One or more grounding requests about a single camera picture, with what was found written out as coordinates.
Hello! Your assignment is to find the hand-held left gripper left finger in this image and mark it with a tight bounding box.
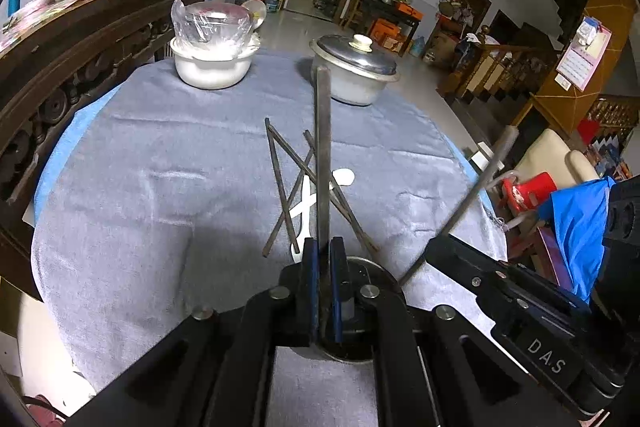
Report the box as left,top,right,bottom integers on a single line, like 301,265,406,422
75,238,321,427

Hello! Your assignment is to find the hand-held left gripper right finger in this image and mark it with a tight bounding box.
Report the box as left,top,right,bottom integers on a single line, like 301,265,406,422
328,236,571,427

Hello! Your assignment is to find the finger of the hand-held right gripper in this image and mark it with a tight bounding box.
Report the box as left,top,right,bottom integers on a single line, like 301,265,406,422
424,235,592,334

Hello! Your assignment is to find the round metal utensil holder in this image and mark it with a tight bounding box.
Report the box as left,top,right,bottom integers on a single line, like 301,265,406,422
320,256,407,364

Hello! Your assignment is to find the dark grey chopstick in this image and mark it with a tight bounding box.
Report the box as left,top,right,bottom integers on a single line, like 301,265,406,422
303,130,380,254
262,146,316,258
314,66,337,343
264,118,293,235
398,125,521,286
269,121,301,255

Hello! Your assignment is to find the red plastic stool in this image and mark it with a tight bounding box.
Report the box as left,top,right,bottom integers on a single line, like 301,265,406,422
501,172,558,214

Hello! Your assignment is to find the beige chair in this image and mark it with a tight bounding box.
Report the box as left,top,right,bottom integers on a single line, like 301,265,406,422
510,128,601,188

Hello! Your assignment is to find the grey tablecloth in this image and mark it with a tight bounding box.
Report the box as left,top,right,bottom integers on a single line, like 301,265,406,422
31,49,508,427

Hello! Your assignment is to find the metal pot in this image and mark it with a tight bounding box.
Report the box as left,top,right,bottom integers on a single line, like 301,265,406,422
311,52,401,106

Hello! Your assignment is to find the wooden stair railing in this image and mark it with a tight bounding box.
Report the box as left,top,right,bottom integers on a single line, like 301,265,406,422
440,27,556,108

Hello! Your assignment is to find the metal pot lid white knob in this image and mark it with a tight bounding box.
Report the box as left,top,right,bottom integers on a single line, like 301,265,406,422
309,34,402,82

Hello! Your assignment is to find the white pot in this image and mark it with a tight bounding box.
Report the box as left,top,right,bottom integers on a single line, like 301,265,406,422
170,34,261,90

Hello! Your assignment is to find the orange box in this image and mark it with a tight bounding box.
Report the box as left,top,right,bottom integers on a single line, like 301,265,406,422
370,18,401,48

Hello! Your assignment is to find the dark wooden table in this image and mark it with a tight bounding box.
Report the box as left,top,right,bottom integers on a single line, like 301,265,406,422
357,0,426,52

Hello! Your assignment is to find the plastic wrapped bowl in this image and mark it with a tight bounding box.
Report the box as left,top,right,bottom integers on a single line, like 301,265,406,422
171,0,256,52

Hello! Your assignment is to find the white dish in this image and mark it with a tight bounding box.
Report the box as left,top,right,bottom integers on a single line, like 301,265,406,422
241,0,267,30

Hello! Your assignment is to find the orange wooden stair panel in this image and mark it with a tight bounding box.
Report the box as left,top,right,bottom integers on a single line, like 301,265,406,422
515,0,638,142

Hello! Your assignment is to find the light blue under cloth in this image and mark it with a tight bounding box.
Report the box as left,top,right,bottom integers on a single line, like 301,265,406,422
34,82,496,218

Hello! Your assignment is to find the carved dark wooden sideboard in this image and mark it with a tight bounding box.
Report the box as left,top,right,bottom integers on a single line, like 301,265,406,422
0,0,213,303

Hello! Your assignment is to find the floral table cover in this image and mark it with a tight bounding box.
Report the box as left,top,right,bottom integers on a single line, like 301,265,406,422
0,0,166,52

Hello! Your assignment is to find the wall calendar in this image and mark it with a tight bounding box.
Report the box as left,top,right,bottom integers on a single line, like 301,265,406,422
556,17,612,90

